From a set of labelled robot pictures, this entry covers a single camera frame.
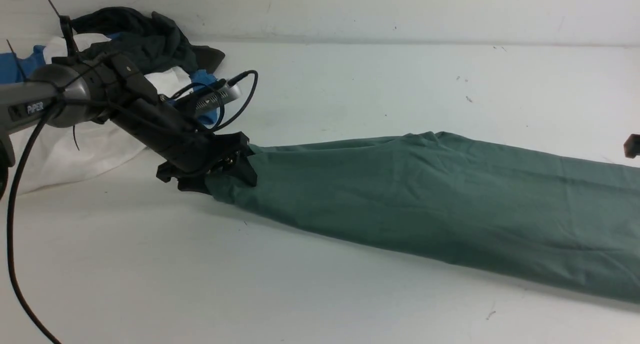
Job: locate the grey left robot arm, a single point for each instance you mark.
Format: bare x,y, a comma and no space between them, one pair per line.
181,128

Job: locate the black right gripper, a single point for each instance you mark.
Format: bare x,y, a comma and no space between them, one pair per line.
631,146

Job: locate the blue crumpled shirt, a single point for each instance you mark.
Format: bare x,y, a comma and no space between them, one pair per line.
20,66

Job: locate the green long-sleeve shirt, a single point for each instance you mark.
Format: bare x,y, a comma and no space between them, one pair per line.
559,221

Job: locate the white crumpled shirt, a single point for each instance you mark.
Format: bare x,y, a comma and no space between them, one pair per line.
55,158

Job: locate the dark grey crumpled garment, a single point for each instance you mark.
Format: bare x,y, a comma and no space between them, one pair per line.
153,43

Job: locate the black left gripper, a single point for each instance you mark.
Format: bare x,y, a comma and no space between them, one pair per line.
190,153

